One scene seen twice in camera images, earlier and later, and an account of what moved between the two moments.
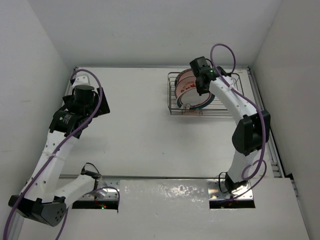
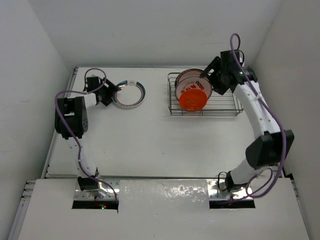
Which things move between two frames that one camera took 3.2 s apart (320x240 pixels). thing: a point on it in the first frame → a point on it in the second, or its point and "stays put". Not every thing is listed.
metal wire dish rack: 216,108 stays put
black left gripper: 103,109 → 109,99
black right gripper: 201,91 → 216,64
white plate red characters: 184,84 stays put
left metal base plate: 106,189 stays put
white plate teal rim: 191,100 → 132,94
